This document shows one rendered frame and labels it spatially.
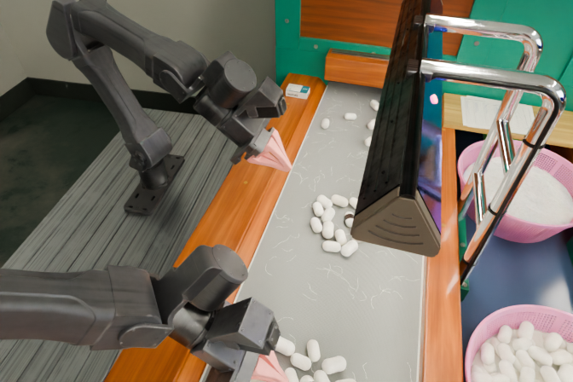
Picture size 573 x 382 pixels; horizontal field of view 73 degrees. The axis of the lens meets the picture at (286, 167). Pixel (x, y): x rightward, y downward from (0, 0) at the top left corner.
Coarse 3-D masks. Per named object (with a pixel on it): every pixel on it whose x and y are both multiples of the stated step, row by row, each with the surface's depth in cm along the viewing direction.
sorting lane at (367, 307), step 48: (336, 96) 112; (336, 144) 96; (288, 192) 84; (336, 192) 84; (288, 240) 74; (336, 240) 74; (240, 288) 66; (288, 288) 67; (336, 288) 67; (384, 288) 67; (288, 336) 61; (336, 336) 61; (384, 336) 61
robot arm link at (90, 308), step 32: (0, 288) 34; (32, 288) 35; (64, 288) 38; (96, 288) 40; (128, 288) 42; (0, 320) 33; (32, 320) 35; (64, 320) 37; (96, 320) 38; (128, 320) 40; (160, 320) 43
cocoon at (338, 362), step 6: (324, 360) 56; (330, 360) 56; (336, 360) 56; (342, 360) 56; (324, 366) 56; (330, 366) 55; (336, 366) 56; (342, 366) 56; (330, 372) 55; (336, 372) 56
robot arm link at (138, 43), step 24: (72, 0) 66; (96, 0) 68; (48, 24) 70; (72, 24) 68; (96, 24) 66; (120, 24) 65; (72, 48) 71; (120, 48) 67; (144, 48) 64; (168, 48) 65; (192, 48) 66; (192, 72) 64
